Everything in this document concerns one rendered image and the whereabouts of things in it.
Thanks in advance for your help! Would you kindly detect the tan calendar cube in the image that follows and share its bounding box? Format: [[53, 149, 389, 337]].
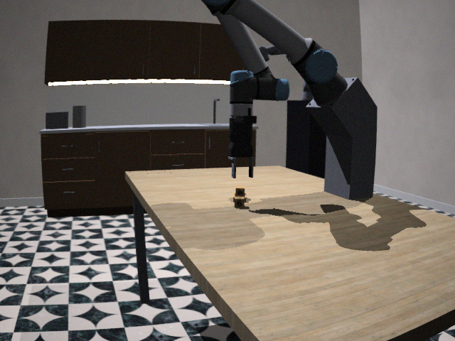
[[235, 186, 245, 197], [235, 197, 245, 208]]

